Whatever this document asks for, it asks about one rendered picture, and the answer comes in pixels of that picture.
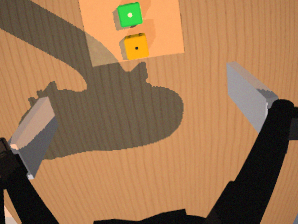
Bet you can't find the tan flat mat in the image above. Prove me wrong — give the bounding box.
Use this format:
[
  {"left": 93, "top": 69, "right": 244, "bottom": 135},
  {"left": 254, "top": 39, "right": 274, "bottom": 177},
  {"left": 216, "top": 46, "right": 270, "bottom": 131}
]
[{"left": 79, "top": 0, "right": 184, "bottom": 67}]

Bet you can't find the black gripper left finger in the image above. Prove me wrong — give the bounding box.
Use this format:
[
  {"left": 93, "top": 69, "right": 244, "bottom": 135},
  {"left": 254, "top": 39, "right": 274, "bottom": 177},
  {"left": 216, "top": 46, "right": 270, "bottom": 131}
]
[{"left": 0, "top": 96, "right": 59, "bottom": 224}]

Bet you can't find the green die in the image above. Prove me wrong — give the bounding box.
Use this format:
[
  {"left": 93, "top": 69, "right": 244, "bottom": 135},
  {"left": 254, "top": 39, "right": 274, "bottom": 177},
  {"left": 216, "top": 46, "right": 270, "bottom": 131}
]
[{"left": 117, "top": 2, "right": 143, "bottom": 28}]

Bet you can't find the yellow die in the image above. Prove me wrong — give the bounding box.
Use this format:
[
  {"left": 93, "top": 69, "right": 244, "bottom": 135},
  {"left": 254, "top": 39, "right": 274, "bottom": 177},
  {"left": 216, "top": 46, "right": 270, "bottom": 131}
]
[{"left": 124, "top": 33, "right": 149, "bottom": 60}]

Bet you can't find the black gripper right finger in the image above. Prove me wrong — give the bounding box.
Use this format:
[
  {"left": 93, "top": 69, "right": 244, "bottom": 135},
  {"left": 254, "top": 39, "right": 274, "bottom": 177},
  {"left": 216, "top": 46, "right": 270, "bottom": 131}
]
[{"left": 202, "top": 61, "right": 298, "bottom": 224}]

